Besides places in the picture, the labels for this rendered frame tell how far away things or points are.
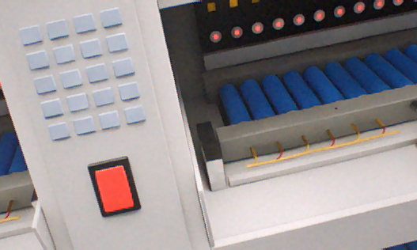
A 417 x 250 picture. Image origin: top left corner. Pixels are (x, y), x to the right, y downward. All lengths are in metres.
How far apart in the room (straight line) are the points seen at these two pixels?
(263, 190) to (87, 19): 0.17
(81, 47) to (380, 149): 0.22
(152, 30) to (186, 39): 0.20
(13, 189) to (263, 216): 0.18
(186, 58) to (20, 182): 0.20
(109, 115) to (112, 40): 0.04
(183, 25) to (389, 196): 0.25
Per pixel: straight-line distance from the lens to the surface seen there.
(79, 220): 0.27
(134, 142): 0.25
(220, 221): 0.29
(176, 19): 0.44
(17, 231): 0.34
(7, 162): 0.40
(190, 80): 0.45
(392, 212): 0.31
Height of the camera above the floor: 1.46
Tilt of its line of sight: 16 degrees down
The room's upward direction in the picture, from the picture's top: 12 degrees counter-clockwise
